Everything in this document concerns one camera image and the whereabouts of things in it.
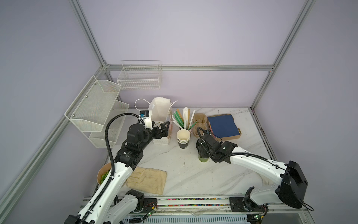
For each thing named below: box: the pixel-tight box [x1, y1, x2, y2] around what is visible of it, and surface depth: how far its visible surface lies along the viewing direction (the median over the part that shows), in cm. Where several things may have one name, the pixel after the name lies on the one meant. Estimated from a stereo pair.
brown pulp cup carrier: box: [192, 112, 209, 138], surface depth 109 cm
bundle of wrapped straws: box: [171, 106, 198, 131], surface depth 96 cm
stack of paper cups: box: [176, 128, 191, 149], surface depth 90 cm
